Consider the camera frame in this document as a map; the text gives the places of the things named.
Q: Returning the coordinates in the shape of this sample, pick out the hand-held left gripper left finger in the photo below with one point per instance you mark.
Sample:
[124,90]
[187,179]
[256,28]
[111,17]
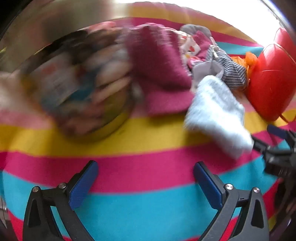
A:
[81,185]

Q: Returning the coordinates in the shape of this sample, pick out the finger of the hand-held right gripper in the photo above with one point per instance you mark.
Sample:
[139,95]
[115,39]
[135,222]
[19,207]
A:
[261,146]
[277,131]

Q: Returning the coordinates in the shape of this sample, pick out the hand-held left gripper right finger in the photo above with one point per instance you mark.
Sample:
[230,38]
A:
[208,185]

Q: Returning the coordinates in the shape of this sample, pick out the pale fuzzy sock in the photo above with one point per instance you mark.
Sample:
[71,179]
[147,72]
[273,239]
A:
[215,111]

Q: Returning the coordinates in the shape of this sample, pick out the magenta knit garment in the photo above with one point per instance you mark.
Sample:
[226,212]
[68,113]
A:
[157,69]

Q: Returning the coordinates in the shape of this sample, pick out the red plastic jug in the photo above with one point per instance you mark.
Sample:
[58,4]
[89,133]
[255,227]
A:
[272,78]

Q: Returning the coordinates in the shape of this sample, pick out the orange crumpled item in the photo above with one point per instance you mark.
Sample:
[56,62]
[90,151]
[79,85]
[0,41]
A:
[251,59]

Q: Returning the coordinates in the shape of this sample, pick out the black white checked cloth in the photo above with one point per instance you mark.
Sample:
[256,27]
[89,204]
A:
[231,69]

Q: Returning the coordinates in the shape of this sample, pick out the rainbow striped tablecloth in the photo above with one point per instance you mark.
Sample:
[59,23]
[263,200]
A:
[138,132]

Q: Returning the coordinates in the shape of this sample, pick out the glass jar of snacks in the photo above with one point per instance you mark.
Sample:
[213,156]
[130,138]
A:
[76,88]

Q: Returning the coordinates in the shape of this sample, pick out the dark pink cloth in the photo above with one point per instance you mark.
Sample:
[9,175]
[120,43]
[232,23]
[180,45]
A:
[203,44]

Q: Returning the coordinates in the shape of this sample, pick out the white patterned cloth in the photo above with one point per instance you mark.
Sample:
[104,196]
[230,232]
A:
[189,46]

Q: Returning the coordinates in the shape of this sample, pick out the grey cloth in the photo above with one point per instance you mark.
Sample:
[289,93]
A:
[196,29]

